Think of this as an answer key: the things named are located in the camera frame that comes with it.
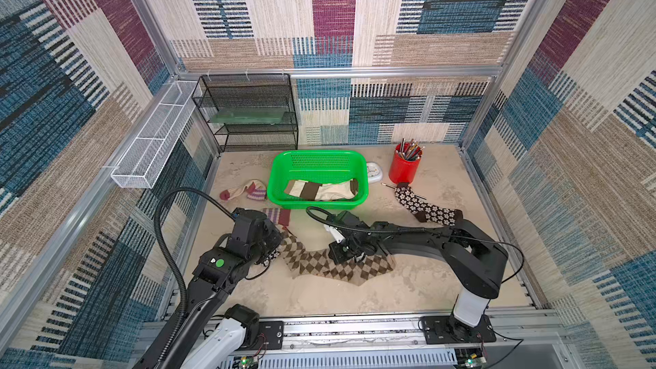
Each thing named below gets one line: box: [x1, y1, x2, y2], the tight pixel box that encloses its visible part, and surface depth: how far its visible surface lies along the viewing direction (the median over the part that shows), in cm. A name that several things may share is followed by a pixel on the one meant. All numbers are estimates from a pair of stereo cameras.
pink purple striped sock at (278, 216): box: [262, 207, 292, 227], surface depth 101 cm
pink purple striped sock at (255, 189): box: [219, 179, 268, 201], surface depth 105 cm
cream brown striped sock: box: [283, 178, 359, 202], surface depth 107 cm
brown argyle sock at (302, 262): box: [277, 230, 345, 282], surface depth 85 cm
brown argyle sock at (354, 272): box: [307, 249, 396, 286], surface depth 87 cm
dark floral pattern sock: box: [394, 182, 464, 226], surface depth 101 cm
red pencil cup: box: [388, 141, 423, 186], surface depth 107 cm
